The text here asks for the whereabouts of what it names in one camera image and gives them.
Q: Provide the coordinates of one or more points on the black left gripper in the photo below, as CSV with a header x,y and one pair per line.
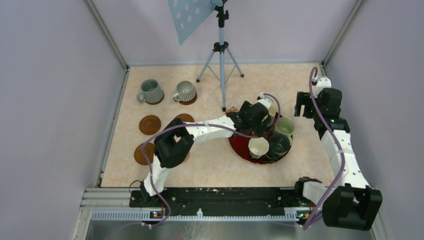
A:
x,y
259,128

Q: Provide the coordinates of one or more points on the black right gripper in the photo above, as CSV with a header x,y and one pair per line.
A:
x,y
303,98

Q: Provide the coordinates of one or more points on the cream ceramic mug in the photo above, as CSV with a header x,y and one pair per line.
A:
x,y
272,111

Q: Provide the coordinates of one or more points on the white faceted cup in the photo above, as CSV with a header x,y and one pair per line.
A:
x,y
258,147

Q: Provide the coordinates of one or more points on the ribbed grey white cup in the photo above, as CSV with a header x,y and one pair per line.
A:
x,y
185,92

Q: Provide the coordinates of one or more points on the grey ceramic mug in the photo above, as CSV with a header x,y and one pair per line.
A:
x,y
151,91

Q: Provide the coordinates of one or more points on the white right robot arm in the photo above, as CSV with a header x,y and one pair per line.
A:
x,y
348,202

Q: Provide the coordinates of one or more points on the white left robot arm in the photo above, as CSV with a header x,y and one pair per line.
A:
x,y
172,145

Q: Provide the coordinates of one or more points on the brown wooden coaster back middle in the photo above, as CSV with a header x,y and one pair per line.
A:
x,y
186,103

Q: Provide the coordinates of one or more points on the dark brown wooden coaster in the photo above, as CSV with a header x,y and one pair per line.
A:
x,y
185,117

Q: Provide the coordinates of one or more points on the brown wooden coaster back left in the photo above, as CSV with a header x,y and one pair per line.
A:
x,y
155,103

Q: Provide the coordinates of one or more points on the brown wooden coaster middle left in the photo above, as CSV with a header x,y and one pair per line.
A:
x,y
150,124

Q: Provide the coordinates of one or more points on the brown wooden coaster front left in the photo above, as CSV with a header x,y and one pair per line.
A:
x,y
144,153

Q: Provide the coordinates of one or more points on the red owl number tag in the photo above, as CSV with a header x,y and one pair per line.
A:
x,y
232,110

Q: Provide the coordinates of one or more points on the light green mug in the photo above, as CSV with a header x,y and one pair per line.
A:
x,y
284,126

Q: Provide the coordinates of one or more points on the red round tray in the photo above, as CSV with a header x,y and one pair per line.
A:
x,y
240,145

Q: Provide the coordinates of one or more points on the dark green mug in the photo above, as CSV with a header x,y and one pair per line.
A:
x,y
279,145

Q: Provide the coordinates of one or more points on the light blue tripod stand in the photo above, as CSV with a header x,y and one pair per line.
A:
x,y
221,47

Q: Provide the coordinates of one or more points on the blue perforated board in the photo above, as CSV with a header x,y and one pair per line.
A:
x,y
188,15

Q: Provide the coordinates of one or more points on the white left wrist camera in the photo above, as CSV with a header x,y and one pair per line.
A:
x,y
265,100

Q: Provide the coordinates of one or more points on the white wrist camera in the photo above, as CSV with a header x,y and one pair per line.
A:
x,y
319,83
265,100

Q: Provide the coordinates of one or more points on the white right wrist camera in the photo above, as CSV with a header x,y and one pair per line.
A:
x,y
319,83

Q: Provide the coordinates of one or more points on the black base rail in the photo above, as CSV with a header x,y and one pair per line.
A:
x,y
225,201

